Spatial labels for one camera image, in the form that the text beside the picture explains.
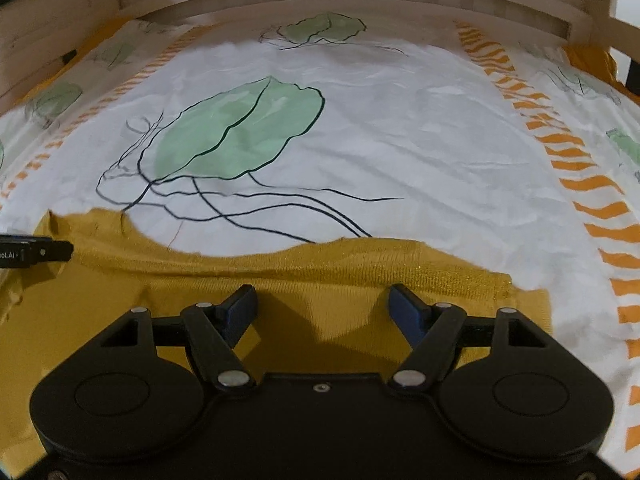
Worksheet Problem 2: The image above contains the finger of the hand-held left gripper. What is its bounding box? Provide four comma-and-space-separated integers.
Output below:
30, 237, 74, 265

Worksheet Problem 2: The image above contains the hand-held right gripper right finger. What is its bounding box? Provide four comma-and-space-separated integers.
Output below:
389, 283, 547, 390

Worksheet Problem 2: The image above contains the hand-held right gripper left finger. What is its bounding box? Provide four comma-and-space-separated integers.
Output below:
101, 283, 258, 392

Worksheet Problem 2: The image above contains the mustard yellow knit sweater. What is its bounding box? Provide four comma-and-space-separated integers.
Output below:
0, 208, 553, 476

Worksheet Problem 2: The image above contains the white leaf printed blanket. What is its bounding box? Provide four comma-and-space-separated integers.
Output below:
0, 10, 640, 480

